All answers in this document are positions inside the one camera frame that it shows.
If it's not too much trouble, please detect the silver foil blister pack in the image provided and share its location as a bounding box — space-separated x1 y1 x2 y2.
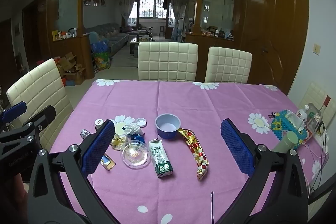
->
80 129 91 140

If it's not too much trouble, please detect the brown medicine bottle white cap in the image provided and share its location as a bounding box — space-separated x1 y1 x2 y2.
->
94 118 104 131

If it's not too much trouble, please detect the clear round plastic lid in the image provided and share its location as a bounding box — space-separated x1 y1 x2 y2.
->
121 140 150 169

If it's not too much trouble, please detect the red gold checkered wrapper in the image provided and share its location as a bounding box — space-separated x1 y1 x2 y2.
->
178 128 209 181

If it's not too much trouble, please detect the white tissue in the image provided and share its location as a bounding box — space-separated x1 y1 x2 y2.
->
122 123 144 136

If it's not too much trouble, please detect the blue foil snack wrapper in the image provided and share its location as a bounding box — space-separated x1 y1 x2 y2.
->
130 134 145 144

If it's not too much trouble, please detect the green white milk carton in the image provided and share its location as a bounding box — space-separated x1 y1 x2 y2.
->
148 139 173 178

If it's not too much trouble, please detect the purple plastic cup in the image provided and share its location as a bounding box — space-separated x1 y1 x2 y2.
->
155 113 181 139

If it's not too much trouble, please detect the cream chair at left side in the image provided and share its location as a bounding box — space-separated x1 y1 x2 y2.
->
6 59 73 151

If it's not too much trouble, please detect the cream chair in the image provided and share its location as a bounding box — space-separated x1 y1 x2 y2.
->
6 59 73 151
138 42 198 82
205 47 252 84

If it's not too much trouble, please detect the flat gold packet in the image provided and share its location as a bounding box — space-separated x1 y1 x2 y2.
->
100 154 116 171

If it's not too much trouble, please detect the green cylinder bottle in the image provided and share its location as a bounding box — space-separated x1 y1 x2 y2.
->
272 131 298 153

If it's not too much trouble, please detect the cardboard boxes pile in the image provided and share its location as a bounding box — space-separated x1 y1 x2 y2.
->
54 52 86 86

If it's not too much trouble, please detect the beaded tissue box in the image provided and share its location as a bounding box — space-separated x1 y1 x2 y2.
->
269 110 309 149

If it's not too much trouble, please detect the pink floral tablecloth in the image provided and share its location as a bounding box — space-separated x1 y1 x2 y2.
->
49 78 329 224

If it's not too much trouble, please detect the colourful bag on floor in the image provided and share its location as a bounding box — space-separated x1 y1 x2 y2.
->
91 40 110 71

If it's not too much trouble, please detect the cream chair far right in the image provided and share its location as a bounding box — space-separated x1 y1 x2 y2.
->
205 47 252 84

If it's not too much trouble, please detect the grey sofa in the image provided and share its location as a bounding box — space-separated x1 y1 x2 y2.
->
85 23 130 57

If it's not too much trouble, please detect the cream chair far middle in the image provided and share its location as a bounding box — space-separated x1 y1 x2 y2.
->
138 42 198 82

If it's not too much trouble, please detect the coffee table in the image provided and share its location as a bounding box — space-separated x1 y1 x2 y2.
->
129 29 153 55

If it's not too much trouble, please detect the wooden door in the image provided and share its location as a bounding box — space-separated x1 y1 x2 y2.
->
241 0 309 94

